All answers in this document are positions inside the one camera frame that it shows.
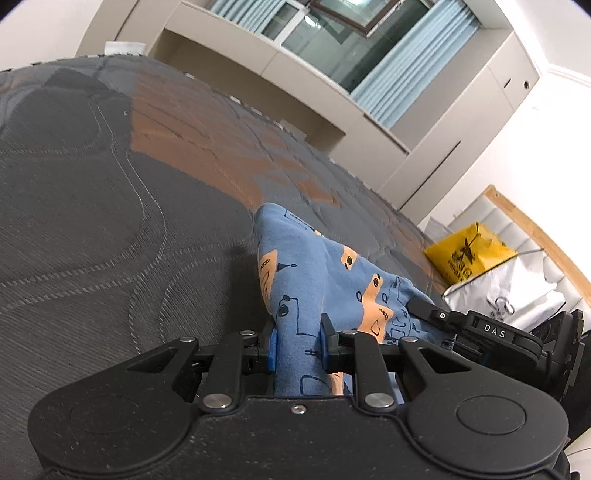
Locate blue pants with orange print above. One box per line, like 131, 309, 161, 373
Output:
254, 202, 457, 398

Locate glass window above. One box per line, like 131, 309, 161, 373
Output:
261, 0, 435, 94

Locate white padded headboard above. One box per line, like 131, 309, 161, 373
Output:
427, 185, 591, 324

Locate beige window bench cabinet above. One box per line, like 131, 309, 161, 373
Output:
148, 0, 413, 158

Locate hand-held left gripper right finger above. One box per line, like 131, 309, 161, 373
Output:
321, 315, 467, 413

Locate white plastic bag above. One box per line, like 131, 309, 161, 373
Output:
442, 251, 568, 332

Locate white box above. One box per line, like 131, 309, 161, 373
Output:
104, 41, 147, 57

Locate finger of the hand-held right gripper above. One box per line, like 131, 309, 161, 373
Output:
406, 296, 469, 330

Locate yellow plastic bag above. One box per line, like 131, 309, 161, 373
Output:
424, 222, 520, 287

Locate beige wardrobe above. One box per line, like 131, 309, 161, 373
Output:
76, 0, 185, 58
332, 31, 542, 223

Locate light blue curtain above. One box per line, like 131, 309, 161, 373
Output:
209, 0, 288, 34
350, 0, 485, 131

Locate grey and orange quilted mattress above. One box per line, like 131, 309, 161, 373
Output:
0, 54, 451, 480

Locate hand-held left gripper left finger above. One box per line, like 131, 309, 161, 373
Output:
127, 320, 278, 413

